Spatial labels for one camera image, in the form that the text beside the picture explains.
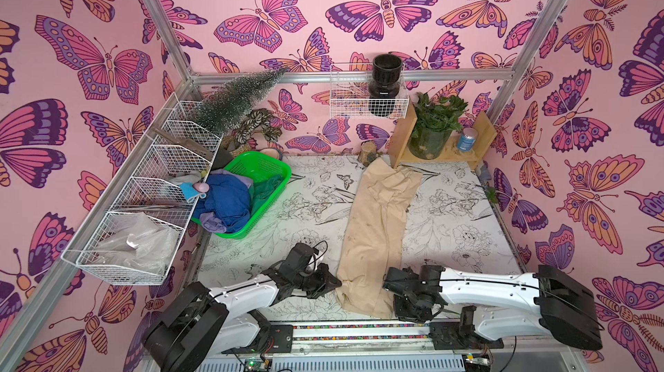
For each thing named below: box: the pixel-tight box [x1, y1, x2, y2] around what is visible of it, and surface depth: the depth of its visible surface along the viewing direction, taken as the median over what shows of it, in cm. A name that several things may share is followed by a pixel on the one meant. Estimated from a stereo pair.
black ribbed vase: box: [368, 53, 403, 117], surface depth 83 cm
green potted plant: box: [407, 91, 468, 161], surface depth 102 cm
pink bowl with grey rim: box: [260, 147, 283, 162], surface depth 123 cm
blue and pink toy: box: [178, 182, 211, 203], surface depth 69 cm
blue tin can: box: [457, 127, 479, 153], surface depth 111 cm
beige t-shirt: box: [336, 157, 423, 319], surface depth 96 cm
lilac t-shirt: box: [199, 168, 254, 234], surface depth 87 cm
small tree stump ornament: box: [358, 140, 382, 167], surface depth 116 cm
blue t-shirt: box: [192, 173, 251, 234], surface depth 93 cm
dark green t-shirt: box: [249, 174, 285, 218], surface depth 102 cm
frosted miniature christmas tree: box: [192, 67, 288, 132], surface depth 76 cm
